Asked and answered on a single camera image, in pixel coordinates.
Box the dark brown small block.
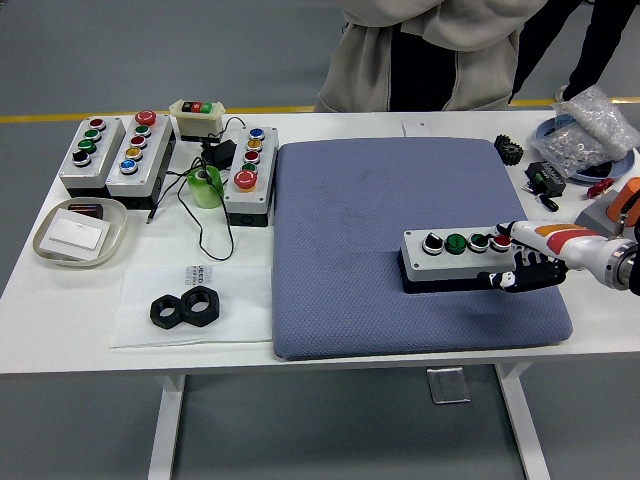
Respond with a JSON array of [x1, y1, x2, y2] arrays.
[[67, 201, 106, 220]]

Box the black electronic module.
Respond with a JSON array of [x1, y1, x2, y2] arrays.
[[524, 160, 568, 199]]

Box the grey box with black knob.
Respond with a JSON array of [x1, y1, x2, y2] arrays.
[[58, 116, 127, 199]]

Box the black power cord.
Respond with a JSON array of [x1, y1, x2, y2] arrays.
[[146, 115, 249, 262]]

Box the blue round plate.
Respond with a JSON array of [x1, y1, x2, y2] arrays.
[[534, 119, 639, 182]]

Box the white wall switch plate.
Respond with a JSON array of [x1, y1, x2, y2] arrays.
[[42, 208, 114, 261]]

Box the clear plastic bracket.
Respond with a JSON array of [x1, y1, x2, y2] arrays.
[[427, 367, 472, 405]]

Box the blue-grey quilted mat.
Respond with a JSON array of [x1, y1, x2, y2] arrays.
[[272, 138, 575, 361]]

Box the clear printed plastic bag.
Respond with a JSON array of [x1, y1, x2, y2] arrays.
[[109, 264, 274, 350]]

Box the small black hex nut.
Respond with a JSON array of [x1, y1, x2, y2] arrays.
[[149, 293, 189, 330]]

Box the orange cylinder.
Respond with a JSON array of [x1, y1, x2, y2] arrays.
[[607, 177, 640, 221]]

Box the black gear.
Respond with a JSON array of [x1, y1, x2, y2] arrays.
[[494, 134, 525, 169]]

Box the white table leg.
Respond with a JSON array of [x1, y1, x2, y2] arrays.
[[147, 372, 187, 480], [494, 363, 551, 480]]

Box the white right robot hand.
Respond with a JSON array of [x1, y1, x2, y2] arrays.
[[477, 219, 610, 294]]

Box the cream three-button switch box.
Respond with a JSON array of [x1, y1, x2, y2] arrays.
[[169, 98, 227, 143]]

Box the grey four-button control box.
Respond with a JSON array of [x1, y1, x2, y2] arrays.
[[398, 228, 526, 295]]

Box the clear bag of metal washers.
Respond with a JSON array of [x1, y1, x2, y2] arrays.
[[532, 122, 626, 179]]

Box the black power adapter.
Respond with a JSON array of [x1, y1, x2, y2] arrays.
[[200, 139, 239, 169]]

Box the person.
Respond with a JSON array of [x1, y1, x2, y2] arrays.
[[314, 0, 549, 112], [509, 0, 640, 104]]

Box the green tape roll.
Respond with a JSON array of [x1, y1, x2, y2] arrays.
[[187, 165, 225, 209]]

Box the beige oval tray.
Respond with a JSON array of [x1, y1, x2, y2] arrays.
[[32, 197, 130, 270]]

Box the large black hex nut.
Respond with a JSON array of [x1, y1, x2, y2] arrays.
[[179, 285, 222, 327]]

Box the clear bubble wrap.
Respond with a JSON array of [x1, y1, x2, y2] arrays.
[[552, 84, 640, 156]]

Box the grey five-button box, emergency stop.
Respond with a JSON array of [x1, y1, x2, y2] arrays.
[[223, 125, 280, 227], [106, 109, 176, 210]]

